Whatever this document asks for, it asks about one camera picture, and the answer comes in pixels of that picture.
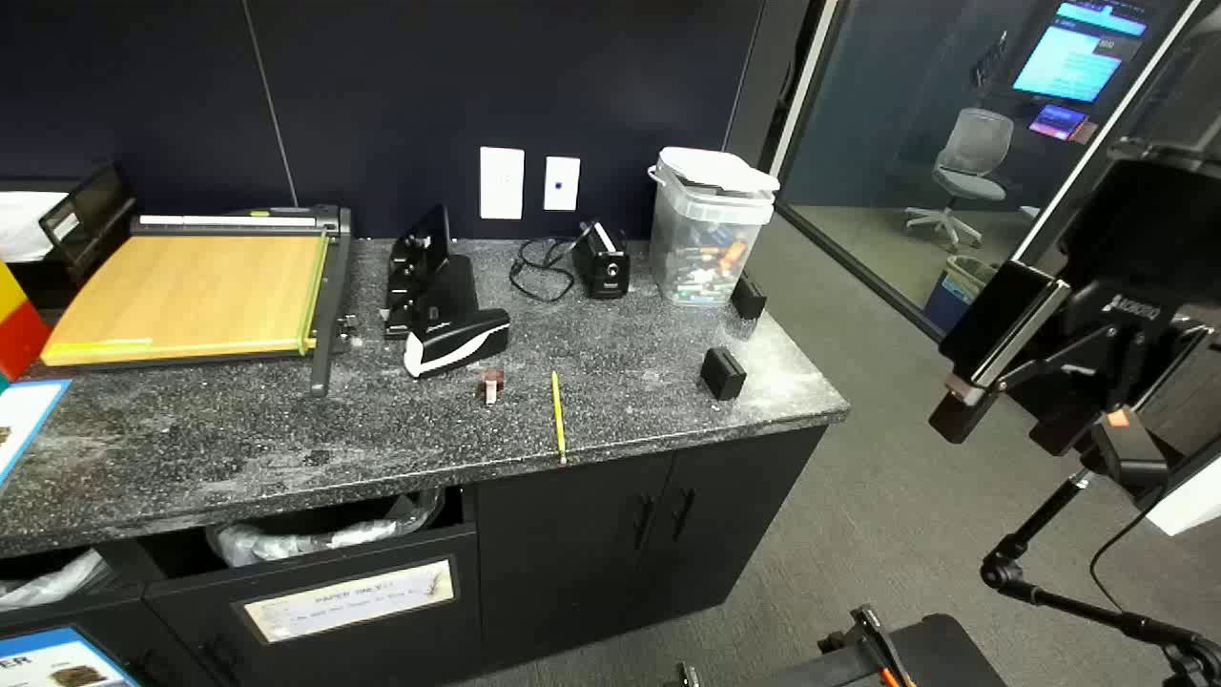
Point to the small brown item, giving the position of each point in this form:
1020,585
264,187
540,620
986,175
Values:
488,388

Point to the black pencil sharpener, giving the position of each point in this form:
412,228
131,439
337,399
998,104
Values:
599,262

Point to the yellow pencil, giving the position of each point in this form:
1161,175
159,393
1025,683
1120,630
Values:
558,418

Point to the small black box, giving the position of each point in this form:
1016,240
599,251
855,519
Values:
748,298
722,370

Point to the clear plastic lidded container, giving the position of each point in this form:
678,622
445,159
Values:
707,234

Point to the black counter cabinet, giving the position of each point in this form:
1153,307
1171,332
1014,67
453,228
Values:
596,537

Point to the blue bin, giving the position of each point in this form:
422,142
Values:
951,298

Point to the white drawer label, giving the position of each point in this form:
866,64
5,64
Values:
345,600

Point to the clear trash bag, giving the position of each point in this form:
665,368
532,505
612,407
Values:
291,539
49,583

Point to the white office chair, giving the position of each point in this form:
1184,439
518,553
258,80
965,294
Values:
975,159

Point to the wooden paper cutter board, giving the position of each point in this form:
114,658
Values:
192,290

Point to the small purple screen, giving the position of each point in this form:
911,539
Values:
1058,125

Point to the black box with orange label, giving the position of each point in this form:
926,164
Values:
1129,448

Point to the black paper tray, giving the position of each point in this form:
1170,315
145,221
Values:
85,220

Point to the bright blue monitor screen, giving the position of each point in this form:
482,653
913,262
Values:
1078,58

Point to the red and yellow object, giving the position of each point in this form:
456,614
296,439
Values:
15,326

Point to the blue bordered paper sheet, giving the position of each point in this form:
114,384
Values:
19,421

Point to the white paper stack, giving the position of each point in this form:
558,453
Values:
23,221

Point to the white wall data plate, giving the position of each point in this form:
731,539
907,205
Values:
562,184

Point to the white wall power outlet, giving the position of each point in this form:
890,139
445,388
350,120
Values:
502,179

